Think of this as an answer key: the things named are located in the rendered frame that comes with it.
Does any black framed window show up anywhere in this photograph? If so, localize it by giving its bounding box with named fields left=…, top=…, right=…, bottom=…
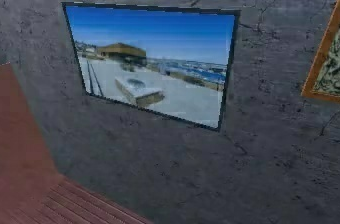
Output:
left=61, top=1, right=241, bottom=132

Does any orange framed wall picture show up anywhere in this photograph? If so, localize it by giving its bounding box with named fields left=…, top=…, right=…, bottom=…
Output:
left=300, top=0, right=340, bottom=107

